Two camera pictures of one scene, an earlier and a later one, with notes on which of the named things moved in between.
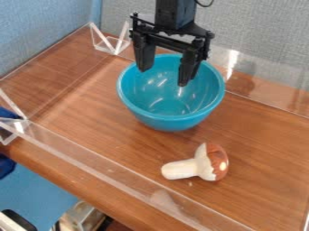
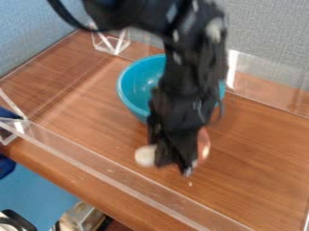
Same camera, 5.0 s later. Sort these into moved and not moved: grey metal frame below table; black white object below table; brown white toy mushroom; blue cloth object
Moved: brown white toy mushroom
Not moved: black white object below table; blue cloth object; grey metal frame below table
